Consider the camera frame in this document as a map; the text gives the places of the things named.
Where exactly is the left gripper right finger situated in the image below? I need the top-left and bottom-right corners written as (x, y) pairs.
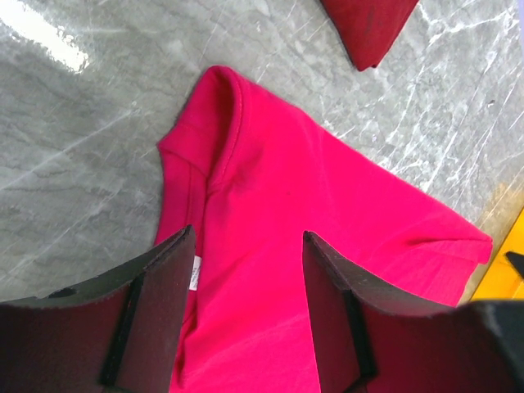
top-left (302, 232), bottom-right (523, 392)

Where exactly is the folded dark red t shirt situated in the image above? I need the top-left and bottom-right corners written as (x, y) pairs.
top-left (321, 0), bottom-right (418, 71)

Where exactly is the yellow plastic tray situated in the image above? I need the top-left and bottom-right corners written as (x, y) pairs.
top-left (472, 210), bottom-right (523, 300)

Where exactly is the pink t shirt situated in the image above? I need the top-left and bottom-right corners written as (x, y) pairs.
top-left (156, 65), bottom-right (493, 392)

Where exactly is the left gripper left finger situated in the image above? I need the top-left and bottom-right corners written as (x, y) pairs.
top-left (1, 227), bottom-right (196, 392)

